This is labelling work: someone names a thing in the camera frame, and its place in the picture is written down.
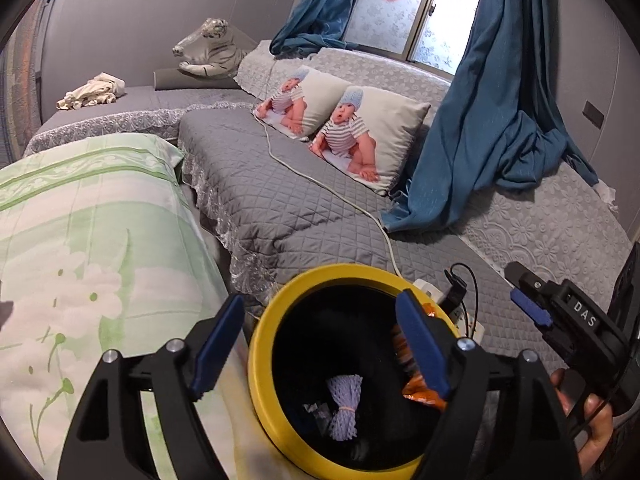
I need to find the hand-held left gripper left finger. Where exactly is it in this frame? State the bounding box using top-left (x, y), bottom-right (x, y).
top-left (56, 294), bottom-right (246, 480)

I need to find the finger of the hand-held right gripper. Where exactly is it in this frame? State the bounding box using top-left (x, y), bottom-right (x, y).
top-left (504, 261), bottom-right (548, 292)
top-left (510, 286), bottom-right (553, 332)

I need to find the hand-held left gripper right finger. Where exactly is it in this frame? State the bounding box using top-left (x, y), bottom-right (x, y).
top-left (395, 290), bottom-right (583, 480)

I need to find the orange snack wrapper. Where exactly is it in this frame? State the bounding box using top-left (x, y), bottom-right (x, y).
top-left (390, 305), bottom-right (448, 408)

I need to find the yellow rimmed black bin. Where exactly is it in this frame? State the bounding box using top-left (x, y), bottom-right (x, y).
top-left (247, 263), bottom-right (463, 480)

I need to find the purple foam net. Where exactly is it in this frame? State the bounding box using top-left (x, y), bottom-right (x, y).
top-left (326, 374), bottom-right (365, 442)

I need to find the person's right hand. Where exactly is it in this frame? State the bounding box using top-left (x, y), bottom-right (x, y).
top-left (550, 367), bottom-right (615, 471)

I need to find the white power strip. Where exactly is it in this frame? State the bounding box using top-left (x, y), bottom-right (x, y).
top-left (412, 280), bottom-right (486, 341)

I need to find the black charger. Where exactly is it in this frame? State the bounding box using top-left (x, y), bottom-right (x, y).
top-left (444, 263), bottom-right (478, 336)

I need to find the white crumpled paper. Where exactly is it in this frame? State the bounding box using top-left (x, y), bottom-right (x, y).
top-left (595, 182), bottom-right (621, 207)

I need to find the green floral blanket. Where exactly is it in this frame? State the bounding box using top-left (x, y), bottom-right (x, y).
top-left (0, 132), bottom-right (251, 480)

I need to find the long blue curtain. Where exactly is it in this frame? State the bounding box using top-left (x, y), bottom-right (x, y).
top-left (382, 0), bottom-right (601, 233)

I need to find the grey quilted sofa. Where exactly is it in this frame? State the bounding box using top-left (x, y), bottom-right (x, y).
top-left (22, 40), bottom-right (633, 376)

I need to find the baby print cushion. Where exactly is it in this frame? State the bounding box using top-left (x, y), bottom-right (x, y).
top-left (307, 85), bottom-right (432, 196)
top-left (254, 66), bottom-right (353, 141)

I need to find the frosted window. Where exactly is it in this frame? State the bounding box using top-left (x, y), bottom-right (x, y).
top-left (342, 0), bottom-right (488, 73)

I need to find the grey bolster pillow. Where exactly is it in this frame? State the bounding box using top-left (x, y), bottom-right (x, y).
top-left (152, 66), bottom-right (243, 92)

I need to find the cream cloth pile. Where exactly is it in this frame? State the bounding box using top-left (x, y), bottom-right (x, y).
top-left (55, 72), bottom-right (126, 111)

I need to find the white tiger plush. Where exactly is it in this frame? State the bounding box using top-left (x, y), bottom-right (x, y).
top-left (172, 17), bottom-right (251, 78)

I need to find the short blue curtain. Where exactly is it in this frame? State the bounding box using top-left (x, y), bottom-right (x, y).
top-left (269, 0), bottom-right (371, 58)

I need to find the dark wall switch plate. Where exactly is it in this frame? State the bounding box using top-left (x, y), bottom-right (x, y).
top-left (582, 101), bottom-right (606, 128)

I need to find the white cable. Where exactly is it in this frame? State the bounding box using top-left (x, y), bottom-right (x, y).
top-left (255, 67), bottom-right (401, 281)

